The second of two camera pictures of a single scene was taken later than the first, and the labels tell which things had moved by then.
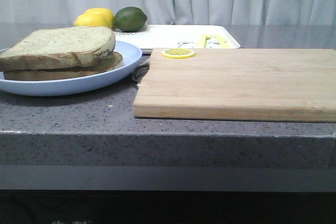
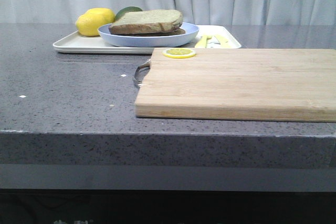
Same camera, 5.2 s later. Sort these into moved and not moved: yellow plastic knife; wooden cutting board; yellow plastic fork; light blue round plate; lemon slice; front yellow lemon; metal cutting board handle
Moved: light blue round plate
Not moved: front yellow lemon; metal cutting board handle; lemon slice; wooden cutting board; yellow plastic knife; yellow plastic fork
